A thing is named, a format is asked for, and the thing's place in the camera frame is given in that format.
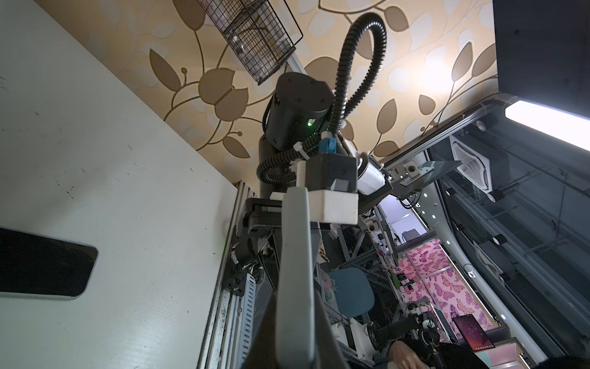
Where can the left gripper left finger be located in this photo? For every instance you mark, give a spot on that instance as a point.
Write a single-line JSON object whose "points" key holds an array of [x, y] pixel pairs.
{"points": [[262, 354]]}

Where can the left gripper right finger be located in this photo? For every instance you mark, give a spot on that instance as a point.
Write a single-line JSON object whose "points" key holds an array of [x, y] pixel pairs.
{"points": [[327, 352]]}

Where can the black smartphone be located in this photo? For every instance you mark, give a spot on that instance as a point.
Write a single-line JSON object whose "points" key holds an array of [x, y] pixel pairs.
{"points": [[295, 316], [40, 266]]}

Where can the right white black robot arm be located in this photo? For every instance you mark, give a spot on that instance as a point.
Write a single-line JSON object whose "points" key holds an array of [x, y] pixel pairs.
{"points": [[301, 151]]}

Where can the aluminium front rail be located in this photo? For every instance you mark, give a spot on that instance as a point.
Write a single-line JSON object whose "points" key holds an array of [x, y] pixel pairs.
{"points": [[229, 329]]}

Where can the right wall wire basket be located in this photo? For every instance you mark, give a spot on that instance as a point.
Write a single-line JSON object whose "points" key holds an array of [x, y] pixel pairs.
{"points": [[262, 34]]}

